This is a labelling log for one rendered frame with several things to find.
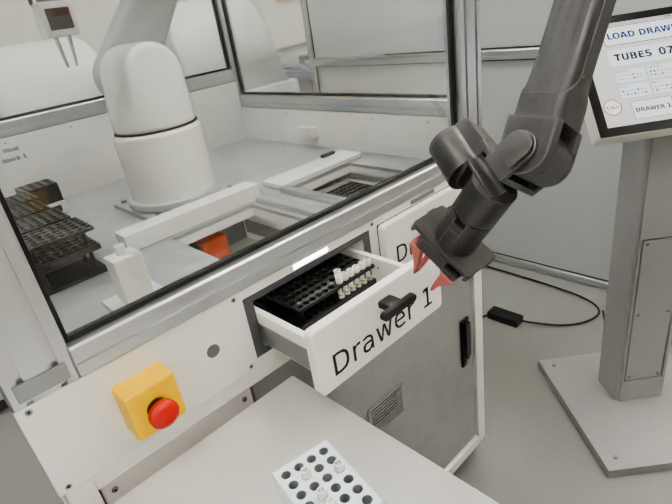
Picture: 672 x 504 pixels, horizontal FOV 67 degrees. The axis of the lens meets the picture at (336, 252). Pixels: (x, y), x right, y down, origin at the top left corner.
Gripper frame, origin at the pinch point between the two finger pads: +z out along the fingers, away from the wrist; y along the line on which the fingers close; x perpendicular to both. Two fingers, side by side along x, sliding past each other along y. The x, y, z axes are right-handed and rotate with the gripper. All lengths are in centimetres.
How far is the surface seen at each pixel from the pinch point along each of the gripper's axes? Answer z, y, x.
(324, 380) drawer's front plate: 11.1, -1.2, 17.7
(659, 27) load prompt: -14, 14, -96
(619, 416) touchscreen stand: 74, -56, -83
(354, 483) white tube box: 7.7, -13.8, 24.8
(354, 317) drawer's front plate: 6.0, 2.6, 10.2
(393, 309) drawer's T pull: 4.0, -0.2, 5.5
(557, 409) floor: 87, -44, -78
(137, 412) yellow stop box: 13.9, 10.4, 39.6
